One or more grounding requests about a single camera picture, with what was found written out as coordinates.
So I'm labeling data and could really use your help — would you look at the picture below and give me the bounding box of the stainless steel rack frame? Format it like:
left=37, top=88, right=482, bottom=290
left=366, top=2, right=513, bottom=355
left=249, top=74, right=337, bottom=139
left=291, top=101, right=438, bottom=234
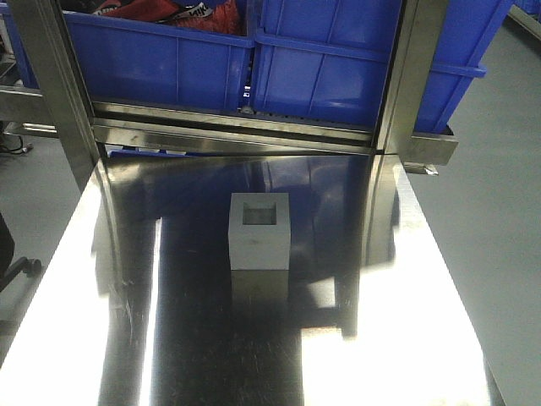
left=1, top=1, right=457, bottom=189

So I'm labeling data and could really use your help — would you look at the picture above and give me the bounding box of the blue bin with clothes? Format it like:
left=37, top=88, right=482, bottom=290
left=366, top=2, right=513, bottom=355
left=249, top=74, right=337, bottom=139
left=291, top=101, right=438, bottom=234
left=62, top=0, right=256, bottom=112

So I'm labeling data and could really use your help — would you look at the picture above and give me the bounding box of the blue bin on rack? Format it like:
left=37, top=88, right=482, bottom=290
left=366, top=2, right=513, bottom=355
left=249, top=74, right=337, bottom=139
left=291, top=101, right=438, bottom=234
left=250, top=1, right=511, bottom=133

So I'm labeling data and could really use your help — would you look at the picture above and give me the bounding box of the black office chair base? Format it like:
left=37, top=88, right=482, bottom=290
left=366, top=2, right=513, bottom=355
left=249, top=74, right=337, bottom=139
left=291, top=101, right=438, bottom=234
left=1, top=216, right=42, bottom=291

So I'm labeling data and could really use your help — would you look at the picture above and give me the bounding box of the red black clothing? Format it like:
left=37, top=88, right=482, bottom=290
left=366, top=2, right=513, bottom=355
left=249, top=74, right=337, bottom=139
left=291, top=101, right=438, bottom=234
left=90, top=0, right=243, bottom=36

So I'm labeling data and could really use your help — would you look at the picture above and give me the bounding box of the gray square base block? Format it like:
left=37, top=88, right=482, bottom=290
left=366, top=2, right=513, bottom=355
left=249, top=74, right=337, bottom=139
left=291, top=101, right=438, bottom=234
left=228, top=193, right=292, bottom=271

